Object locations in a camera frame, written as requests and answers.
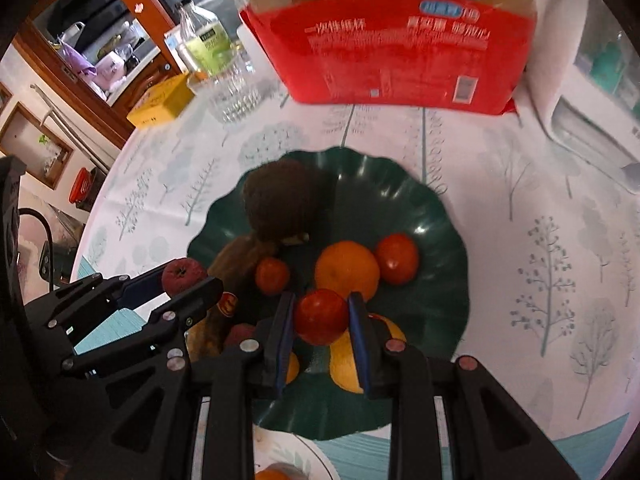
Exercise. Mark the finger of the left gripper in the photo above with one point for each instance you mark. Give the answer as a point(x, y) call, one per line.
point(84, 304)
point(165, 328)

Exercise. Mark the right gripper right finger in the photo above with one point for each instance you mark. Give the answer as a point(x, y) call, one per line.
point(489, 435)

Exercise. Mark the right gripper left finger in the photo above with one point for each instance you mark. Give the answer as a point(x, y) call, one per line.
point(168, 418)

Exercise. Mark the small orange-red fruit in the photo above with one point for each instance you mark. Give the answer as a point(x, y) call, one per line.
point(273, 473)

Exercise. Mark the dark red wrinkled fruit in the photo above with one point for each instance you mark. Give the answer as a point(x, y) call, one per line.
point(181, 274)

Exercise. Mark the red cherry tomato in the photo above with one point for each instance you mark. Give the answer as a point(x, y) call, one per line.
point(321, 317)

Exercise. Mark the orange tangerine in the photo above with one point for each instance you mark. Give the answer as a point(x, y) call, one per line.
point(346, 267)

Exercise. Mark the brown avocado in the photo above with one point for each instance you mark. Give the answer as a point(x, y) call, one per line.
point(287, 200)

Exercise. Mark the small yellow-orange kumquat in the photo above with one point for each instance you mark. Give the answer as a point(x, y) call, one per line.
point(293, 368)

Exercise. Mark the dark red fruit on plate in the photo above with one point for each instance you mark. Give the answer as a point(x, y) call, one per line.
point(239, 333)

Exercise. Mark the red round container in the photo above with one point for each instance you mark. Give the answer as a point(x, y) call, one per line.
point(81, 187)

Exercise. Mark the large yellow orange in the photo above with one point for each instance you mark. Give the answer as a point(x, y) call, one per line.
point(342, 365)

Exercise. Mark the overripe brown banana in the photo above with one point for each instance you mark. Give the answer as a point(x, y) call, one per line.
point(235, 263)

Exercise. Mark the small red tomato left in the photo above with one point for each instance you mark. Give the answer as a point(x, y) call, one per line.
point(272, 276)

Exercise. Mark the small red tomato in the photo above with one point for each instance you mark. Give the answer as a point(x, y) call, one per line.
point(272, 276)
point(398, 258)

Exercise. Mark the tree print tablecloth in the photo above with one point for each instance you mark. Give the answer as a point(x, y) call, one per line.
point(553, 244)

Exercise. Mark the small red tomato right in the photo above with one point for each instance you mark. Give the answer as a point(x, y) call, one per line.
point(398, 258)

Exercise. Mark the yellow tin box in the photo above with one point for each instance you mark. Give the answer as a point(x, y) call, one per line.
point(162, 103)

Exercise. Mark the dark green scalloped plate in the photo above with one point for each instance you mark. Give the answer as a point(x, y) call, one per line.
point(374, 197)

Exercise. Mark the clear drinking glass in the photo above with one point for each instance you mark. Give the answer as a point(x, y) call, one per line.
point(233, 92)

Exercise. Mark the clear bottle green label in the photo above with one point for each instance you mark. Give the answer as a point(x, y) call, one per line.
point(205, 38)

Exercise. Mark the white countertop sterilizer cabinet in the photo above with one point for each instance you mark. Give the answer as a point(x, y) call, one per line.
point(583, 78)

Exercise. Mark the red paper cup package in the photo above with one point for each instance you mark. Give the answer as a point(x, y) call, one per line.
point(460, 54)

